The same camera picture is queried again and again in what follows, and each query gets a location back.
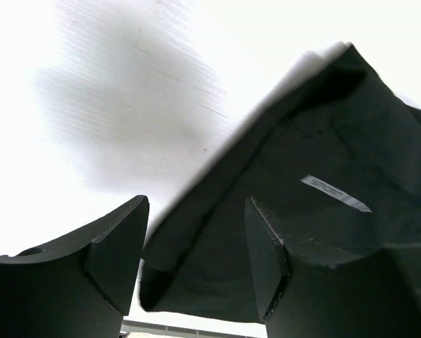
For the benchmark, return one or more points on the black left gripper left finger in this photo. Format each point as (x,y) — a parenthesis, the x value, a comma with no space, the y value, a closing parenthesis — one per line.
(78,285)

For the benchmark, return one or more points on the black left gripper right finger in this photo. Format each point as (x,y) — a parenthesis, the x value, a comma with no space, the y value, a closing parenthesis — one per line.
(306,288)

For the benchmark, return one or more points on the black shorts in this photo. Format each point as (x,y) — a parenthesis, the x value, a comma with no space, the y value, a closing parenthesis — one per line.
(339,157)

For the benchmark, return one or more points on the aluminium front frame rail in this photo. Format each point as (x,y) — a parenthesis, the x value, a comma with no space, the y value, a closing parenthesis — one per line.
(129,326)

